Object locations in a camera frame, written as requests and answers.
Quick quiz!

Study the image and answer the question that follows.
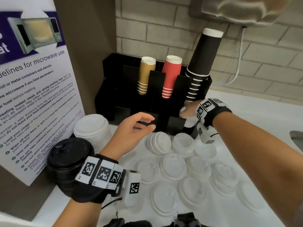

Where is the person's right hand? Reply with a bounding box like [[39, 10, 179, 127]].
[[180, 101, 202, 119]]

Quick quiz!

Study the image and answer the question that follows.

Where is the person's left hand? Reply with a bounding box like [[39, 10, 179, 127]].
[[100, 112, 157, 161]]

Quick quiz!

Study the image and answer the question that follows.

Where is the black cup holder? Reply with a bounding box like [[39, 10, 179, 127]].
[[94, 53, 213, 140]]

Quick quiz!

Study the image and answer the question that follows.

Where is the stack of black lids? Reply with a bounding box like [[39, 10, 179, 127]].
[[46, 137, 95, 198]]

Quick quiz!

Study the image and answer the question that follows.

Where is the person's right forearm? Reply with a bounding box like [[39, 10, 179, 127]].
[[212, 112, 303, 227]]

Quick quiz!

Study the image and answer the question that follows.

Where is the person's left forearm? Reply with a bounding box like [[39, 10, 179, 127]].
[[52, 198, 102, 227]]

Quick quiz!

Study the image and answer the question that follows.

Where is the black right wrist marker band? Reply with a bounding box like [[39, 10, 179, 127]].
[[195, 98, 233, 127]]

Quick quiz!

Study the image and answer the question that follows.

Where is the black wrist marker band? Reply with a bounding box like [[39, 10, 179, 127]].
[[68, 153, 127, 204], [195, 98, 233, 127]]

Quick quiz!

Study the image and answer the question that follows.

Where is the stack of red paper cups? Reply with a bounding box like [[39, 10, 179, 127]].
[[162, 55, 183, 100]]

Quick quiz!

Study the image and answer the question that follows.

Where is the stack of black paper cups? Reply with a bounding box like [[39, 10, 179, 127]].
[[185, 28, 224, 102]]

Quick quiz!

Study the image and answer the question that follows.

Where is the stack of gold paper cups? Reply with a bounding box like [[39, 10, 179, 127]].
[[137, 56, 157, 95]]

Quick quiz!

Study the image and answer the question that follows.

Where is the black left wrist marker band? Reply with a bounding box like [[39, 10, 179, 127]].
[[68, 153, 127, 204]]

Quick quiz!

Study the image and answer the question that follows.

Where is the black chest harness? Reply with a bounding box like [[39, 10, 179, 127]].
[[102, 212, 209, 227]]

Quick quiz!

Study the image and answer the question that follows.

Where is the microwave safety poster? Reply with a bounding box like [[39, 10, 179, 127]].
[[0, 0, 85, 187]]

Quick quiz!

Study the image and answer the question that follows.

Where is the steel sink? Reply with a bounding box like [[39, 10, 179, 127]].
[[289, 130, 303, 147]]

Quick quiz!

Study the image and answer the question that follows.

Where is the white wall cable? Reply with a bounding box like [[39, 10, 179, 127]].
[[212, 27, 247, 87]]

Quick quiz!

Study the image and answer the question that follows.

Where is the grey wall-mounted appliance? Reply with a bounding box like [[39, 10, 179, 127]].
[[189, 0, 294, 27]]

